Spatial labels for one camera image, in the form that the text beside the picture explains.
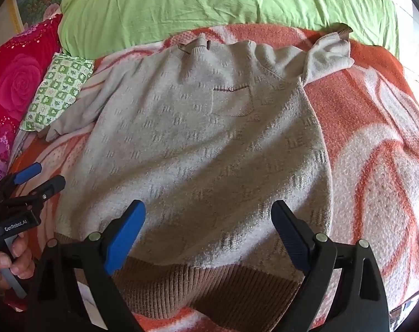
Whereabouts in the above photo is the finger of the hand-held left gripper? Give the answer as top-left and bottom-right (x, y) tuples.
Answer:
(0, 162), (43, 189)
(4, 175), (66, 212)

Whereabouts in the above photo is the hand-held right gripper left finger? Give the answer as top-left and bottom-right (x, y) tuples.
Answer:
(26, 200), (147, 332)

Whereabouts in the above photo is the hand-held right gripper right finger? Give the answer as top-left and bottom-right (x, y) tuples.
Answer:
(270, 199), (391, 332)

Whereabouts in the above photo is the beige knit sweater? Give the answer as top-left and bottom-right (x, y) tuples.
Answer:
(45, 22), (355, 322)

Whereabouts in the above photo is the person's left hand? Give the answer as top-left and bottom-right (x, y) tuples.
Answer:
(0, 233), (35, 293)

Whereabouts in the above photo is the green checked pillow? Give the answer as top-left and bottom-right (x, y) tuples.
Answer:
(20, 53), (95, 133)

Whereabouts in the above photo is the red floral pillow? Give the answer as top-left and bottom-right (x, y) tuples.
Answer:
(0, 14), (63, 180)

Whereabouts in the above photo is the orange white patterned blanket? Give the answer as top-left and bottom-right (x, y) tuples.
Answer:
(9, 24), (419, 332)

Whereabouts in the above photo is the green bed sheet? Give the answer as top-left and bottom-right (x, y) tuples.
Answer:
(59, 0), (400, 61)

